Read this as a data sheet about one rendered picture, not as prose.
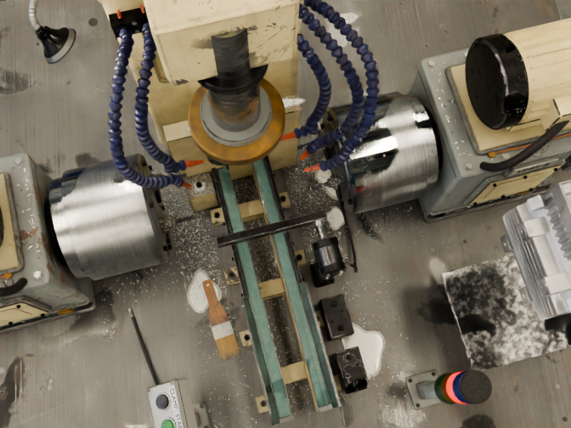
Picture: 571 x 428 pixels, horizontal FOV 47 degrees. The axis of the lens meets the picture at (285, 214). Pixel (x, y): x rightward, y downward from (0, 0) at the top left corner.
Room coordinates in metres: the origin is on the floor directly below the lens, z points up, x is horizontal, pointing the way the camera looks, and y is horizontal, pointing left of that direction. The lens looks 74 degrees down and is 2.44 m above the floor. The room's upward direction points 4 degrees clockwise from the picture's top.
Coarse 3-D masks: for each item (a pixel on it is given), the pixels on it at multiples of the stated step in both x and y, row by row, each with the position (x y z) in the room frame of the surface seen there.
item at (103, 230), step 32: (128, 160) 0.46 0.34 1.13; (64, 192) 0.38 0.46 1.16; (96, 192) 0.38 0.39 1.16; (128, 192) 0.38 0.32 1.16; (160, 192) 0.45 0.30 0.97; (64, 224) 0.31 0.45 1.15; (96, 224) 0.31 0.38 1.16; (128, 224) 0.32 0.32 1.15; (160, 224) 0.34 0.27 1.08; (64, 256) 0.25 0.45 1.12; (96, 256) 0.26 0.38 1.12; (128, 256) 0.26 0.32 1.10; (160, 256) 0.27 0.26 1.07
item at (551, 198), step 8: (560, 184) 0.36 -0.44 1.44; (568, 184) 0.36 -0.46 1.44; (552, 192) 0.36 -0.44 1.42; (560, 192) 0.35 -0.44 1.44; (568, 192) 0.35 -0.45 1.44; (552, 200) 0.34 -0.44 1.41; (560, 200) 0.34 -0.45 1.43; (568, 200) 0.34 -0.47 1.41; (552, 208) 0.33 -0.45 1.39; (560, 208) 0.33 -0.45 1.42; (568, 208) 0.32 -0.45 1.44; (552, 216) 0.32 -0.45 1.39; (560, 216) 0.32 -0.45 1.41; (568, 216) 0.31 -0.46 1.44; (560, 224) 0.30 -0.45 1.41; (568, 224) 0.30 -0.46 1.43; (560, 232) 0.29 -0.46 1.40; (568, 232) 0.29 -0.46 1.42; (560, 240) 0.28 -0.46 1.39; (568, 240) 0.28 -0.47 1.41; (560, 248) 0.27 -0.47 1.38; (568, 248) 0.27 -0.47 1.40; (568, 256) 0.25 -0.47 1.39
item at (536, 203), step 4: (536, 196) 0.36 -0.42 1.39; (540, 196) 0.36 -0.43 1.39; (528, 200) 0.35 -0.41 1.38; (532, 200) 0.35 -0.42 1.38; (536, 200) 0.35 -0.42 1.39; (540, 200) 0.35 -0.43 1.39; (544, 200) 0.35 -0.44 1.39; (532, 204) 0.34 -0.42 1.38; (536, 204) 0.34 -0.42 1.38; (540, 204) 0.34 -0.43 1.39; (544, 204) 0.34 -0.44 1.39; (532, 208) 0.34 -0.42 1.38; (536, 208) 0.34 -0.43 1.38; (540, 208) 0.34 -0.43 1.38; (568, 300) 0.18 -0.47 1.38; (568, 304) 0.18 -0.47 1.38; (568, 308) 0.17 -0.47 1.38; (540, 320) 0.16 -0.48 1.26
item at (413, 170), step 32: (384, 96) 0.66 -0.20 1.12; (352, 128) 0.56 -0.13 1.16; (384, 128) 0.56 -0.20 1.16; (416, 128) 0.57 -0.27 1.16; (352, 160) 0.49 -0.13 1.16; (384, 160) 0.49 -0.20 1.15; (416, 160) 0.50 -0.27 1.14; (352, 192) 0.44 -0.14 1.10; (384, 192) 0.44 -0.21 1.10; (416, 192) 0.46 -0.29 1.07
